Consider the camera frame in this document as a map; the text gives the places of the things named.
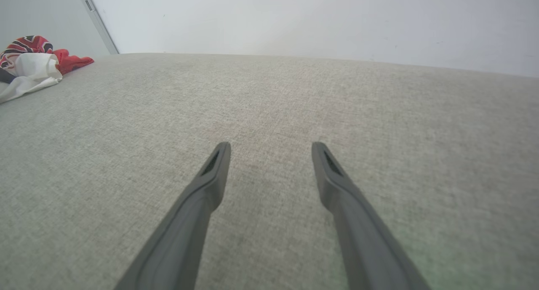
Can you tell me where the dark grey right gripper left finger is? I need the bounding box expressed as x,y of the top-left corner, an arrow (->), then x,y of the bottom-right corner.
115,141 -> 232,290

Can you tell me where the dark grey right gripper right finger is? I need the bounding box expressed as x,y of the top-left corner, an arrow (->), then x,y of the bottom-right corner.
312,141 -> 430,290

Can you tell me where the red white patterned garment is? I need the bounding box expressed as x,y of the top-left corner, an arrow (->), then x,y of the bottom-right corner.
0,35 -> 94,104

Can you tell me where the grey fabric sofa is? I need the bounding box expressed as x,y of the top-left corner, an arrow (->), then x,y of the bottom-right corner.
0,52 -> 539,290

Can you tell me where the grey metal frame strip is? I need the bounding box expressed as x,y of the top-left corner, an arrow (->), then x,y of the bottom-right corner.
75,0 -> 120,55

